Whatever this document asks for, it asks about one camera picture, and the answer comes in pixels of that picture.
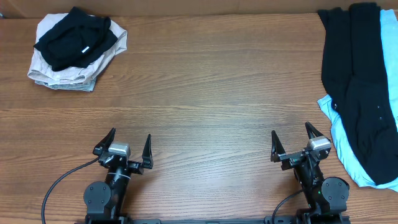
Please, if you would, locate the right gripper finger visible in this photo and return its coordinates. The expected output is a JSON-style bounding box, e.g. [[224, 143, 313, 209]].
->
[[271, 130, 286, 162], [305, 121, 323, 139]]

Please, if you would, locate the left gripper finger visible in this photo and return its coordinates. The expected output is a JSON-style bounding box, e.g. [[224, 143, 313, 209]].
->
[[142, 134, 154, 169], [94, 128, 116, 152]]

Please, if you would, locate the black polo shirt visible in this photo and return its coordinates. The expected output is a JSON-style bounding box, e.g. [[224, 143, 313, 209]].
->
[[318, 2, 397, 185]]

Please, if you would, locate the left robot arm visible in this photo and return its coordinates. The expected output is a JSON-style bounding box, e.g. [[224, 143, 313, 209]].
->
[[83, 128, 154, 223]]

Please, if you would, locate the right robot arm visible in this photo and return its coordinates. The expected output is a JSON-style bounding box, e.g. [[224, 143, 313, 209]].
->
[[271, 122, 350, 223]]

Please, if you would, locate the folded grey garment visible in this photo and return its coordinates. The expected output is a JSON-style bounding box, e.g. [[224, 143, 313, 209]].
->
[[35, 78, 96, 92]]

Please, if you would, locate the folded black garment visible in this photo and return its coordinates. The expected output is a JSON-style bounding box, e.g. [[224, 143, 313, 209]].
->
[[34, 7, 118, 72]]

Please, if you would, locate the light blue t-shirt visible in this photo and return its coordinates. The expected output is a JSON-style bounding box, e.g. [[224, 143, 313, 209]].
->
[[318, 9, 397, 192]]

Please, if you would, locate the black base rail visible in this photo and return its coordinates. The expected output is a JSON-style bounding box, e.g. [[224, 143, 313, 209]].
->
[[74, 215, 351, 224]]

